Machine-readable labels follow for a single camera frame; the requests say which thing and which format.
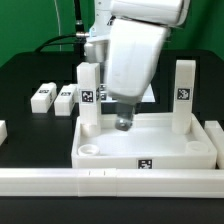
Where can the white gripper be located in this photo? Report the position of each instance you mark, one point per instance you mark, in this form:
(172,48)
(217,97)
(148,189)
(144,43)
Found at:
(133,53)

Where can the white desk top tray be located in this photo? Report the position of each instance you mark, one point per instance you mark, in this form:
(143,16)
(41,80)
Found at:
(149,144)

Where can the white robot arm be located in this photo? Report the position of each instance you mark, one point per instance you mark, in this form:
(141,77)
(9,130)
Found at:
(166,13)

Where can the fiducial marker sheet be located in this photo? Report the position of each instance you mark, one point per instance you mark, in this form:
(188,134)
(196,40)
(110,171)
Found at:
(105,98)

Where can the white right fence block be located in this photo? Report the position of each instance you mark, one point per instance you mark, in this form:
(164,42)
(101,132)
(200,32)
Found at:
(216,135)

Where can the white fence block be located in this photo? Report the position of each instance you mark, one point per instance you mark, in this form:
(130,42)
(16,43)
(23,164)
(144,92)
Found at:
(3,131)
(216,135)

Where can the white front fence bar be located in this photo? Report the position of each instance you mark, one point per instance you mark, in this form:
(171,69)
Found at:
(111,182)

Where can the white left fence block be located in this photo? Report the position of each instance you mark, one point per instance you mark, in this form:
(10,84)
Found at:
(3,131)

